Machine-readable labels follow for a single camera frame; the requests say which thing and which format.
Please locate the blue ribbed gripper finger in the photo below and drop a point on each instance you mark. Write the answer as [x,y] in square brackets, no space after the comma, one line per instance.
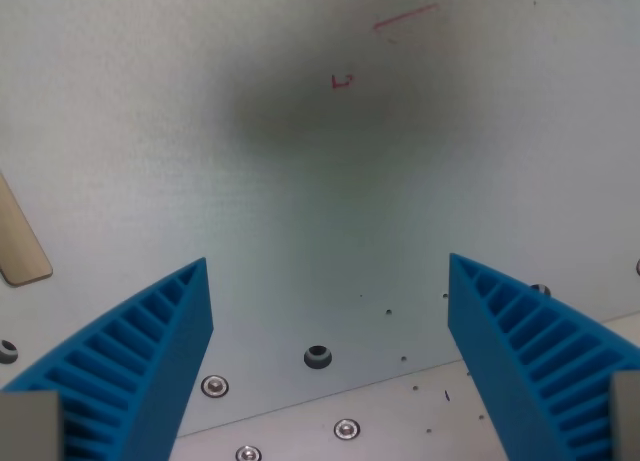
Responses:
[125,351]
[525,351]

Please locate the silver hex socket screw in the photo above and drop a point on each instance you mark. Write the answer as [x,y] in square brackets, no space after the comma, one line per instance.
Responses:
[541,289]
[346,429]
[215,386]
[248,453]

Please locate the beige wooden strip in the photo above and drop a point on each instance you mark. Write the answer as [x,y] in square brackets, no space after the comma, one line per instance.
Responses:
[17,236]

